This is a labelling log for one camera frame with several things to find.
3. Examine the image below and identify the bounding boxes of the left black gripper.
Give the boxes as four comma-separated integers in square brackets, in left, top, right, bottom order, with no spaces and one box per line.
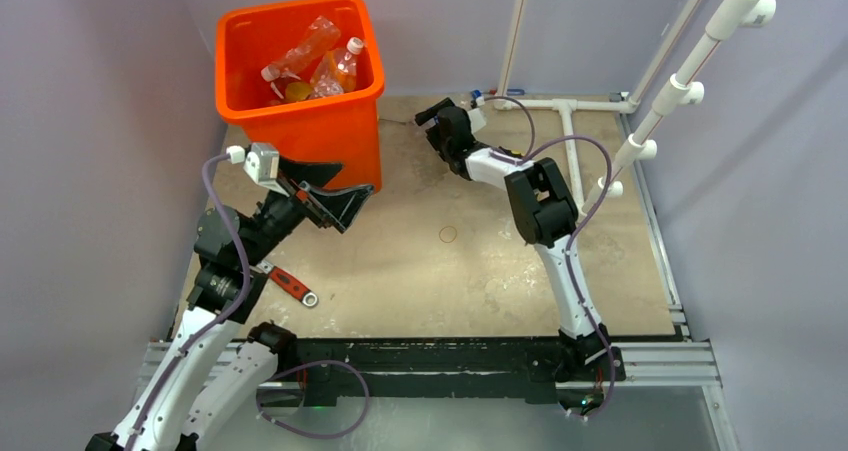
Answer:
[243,155,373,265]

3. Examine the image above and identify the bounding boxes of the orange drink bottle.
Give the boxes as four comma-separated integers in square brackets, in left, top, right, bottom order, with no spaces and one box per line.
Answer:
[310,37,365,99]

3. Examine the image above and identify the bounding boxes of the red gold snack wrapper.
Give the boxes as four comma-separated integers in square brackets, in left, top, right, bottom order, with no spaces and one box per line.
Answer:
[270,79,313,103]

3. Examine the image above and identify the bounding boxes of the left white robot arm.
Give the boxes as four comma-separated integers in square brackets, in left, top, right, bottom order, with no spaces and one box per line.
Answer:
[86,146,374,450]

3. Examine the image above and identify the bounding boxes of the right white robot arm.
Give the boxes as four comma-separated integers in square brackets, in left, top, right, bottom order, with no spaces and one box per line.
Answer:
[414,98,616,378]

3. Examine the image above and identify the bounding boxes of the orange plastic bin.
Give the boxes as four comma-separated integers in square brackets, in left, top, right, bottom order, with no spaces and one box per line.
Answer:
[215,0,385,189]

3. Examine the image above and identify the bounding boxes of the thin metal rod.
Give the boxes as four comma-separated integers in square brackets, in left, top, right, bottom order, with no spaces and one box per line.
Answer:
[378,118,415,126]

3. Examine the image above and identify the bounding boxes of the blue cap pen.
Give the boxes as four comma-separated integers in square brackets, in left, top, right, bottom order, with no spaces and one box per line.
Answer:
[470,88,526,99]

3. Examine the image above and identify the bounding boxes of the yellow black screwdriver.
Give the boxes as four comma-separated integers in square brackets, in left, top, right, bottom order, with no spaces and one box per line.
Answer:
[499,147,523,159]

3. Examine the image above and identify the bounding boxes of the rubber band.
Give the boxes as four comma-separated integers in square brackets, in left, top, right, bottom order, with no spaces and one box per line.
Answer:
[438,226,458,244]

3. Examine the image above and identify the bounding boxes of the white PVC diagonal pole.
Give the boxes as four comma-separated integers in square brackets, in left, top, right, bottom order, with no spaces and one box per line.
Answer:
[581,0,776,215]

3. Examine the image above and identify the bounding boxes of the red handle adjustable wrench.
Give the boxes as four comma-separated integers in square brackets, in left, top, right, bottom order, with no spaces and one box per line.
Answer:
[257,260,319,308]

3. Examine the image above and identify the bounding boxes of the white PVC pipe frame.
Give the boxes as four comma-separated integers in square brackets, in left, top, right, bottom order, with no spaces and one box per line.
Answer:
[493,0,720,211]

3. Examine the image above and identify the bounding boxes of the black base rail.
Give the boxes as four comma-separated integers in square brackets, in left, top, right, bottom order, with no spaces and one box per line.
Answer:
[248,323,626,413]

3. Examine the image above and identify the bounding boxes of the aluminium frame rail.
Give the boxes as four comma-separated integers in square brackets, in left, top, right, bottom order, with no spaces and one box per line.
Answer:
[615,303,740,450]

